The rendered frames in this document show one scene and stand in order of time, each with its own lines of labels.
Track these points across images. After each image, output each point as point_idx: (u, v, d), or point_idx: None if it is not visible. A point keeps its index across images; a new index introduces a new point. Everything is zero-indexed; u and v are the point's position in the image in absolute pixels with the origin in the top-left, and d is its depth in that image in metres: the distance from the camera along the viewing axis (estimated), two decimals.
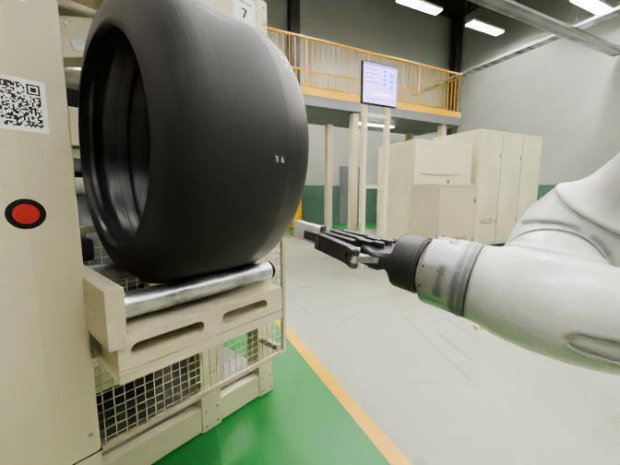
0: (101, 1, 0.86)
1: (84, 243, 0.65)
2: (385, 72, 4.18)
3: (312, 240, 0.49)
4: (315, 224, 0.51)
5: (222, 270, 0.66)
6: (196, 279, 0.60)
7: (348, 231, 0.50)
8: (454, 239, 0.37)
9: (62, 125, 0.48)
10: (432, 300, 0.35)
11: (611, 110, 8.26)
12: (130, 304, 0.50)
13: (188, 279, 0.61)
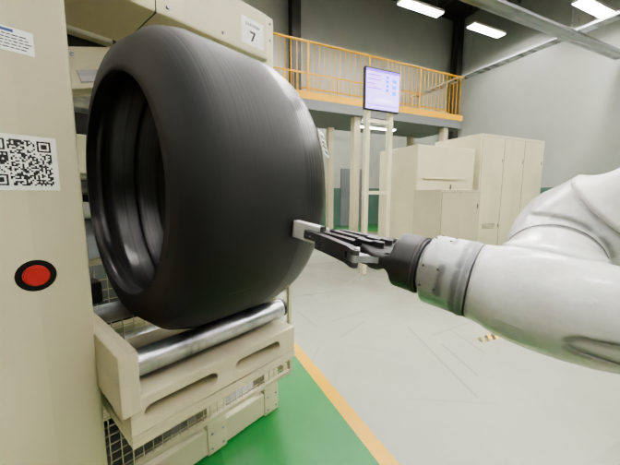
0: (108, 29, 0.84)
1: (93, 286, 0.63)
2: (387, 77, 4.16)
3: (312, 240, 0.49)
4: (315, 224, 0.51)
5: (243, 327, 0.63)
6: (212, 344, 0.58)
7: (348, 231, 0.50)
8: (454, 238, 0.37)
9: (73, 180, 0.46)
10: (432, 299, 0.35)
11: (613, 113, 8.24)
12: (140, 375, 0.50)
13: (210, 335, 0.57)
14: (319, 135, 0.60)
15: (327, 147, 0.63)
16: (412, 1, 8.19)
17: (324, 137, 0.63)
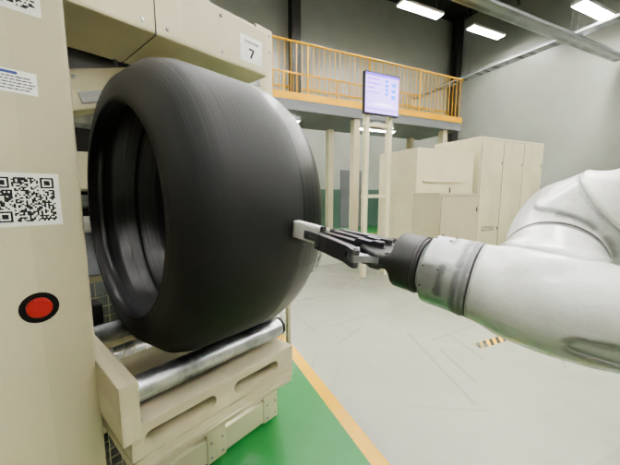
0: (109, 49, 0.85)
1: (94, 308, 0.64)
2: (387, 81, 4.17)
3: (312, 240, 0.49)
4: (315, 224, 0.51)
5: (232, 335, 0.66)
6: (206, 348, 0.60)
7: (348, 231, 0.50)
8: (454, 238, 0.37)
9: (75, 212, 0.47)
10: (432, 299, 0.35)
11: (612, 114, 8.25)
12: (143, 386, 0.50)
13: (199, 349, 0.61)
14: (317, 255, 0.63)
15: (321, 256, 0.67)
16: (412, 3, 8.21)
17: None
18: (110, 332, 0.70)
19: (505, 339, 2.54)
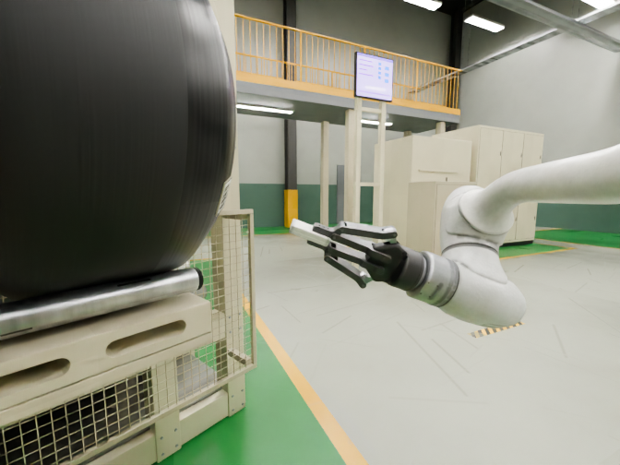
0: None
1: None
2: (380, 64, 3.99)
3: (317, 244, 0.53)
4: (315, 235, 0.50)
5: None
6: None
7: (348, 232, 0.50)
8: (435, 285, 0.50)
9: None
10: None
11: (614, 106, 8.07)
12: None
13: (61, 321, 0.43)
14: (222, 192, 0.47)
15: (227, 193, 0.51)
16: None
17: (230, 184, 0.50)
18: None
19: (502, 329, 2.36)
